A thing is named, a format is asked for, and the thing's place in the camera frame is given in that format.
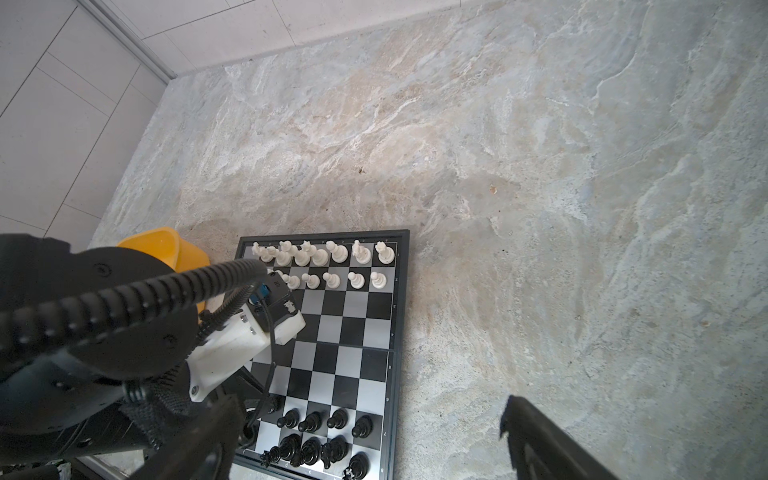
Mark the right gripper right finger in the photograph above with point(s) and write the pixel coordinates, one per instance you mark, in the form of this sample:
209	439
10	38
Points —
539	449

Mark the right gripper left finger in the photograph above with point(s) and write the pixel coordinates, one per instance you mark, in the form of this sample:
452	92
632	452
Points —
204	450

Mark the black white chess board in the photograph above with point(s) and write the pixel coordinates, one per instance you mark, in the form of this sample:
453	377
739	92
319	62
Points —
340	377

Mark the yellow plastic tray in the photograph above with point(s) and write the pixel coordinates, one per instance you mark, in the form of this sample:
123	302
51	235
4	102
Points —
166	245

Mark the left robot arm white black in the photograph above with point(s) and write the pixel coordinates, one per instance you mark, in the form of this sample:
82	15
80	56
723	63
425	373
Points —
76	329

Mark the white chess rook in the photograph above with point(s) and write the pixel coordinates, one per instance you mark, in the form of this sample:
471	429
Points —
386	254

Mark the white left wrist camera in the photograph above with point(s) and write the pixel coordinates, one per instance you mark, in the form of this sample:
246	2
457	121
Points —
250	321

